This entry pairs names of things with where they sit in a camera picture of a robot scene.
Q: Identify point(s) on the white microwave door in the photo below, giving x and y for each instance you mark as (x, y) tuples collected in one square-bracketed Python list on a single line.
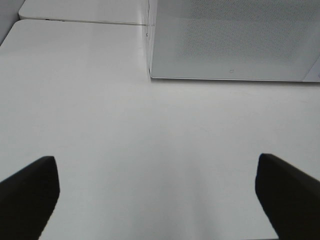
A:
[(230, 40)]

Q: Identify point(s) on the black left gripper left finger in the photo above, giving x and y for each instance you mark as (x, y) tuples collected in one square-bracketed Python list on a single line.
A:
[(28, 199)]

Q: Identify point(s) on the white microwave oven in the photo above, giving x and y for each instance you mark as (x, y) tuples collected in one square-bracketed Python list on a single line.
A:
[(235, 40)]

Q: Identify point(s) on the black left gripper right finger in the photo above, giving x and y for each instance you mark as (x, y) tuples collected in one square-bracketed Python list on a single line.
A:
[(289, 197)]

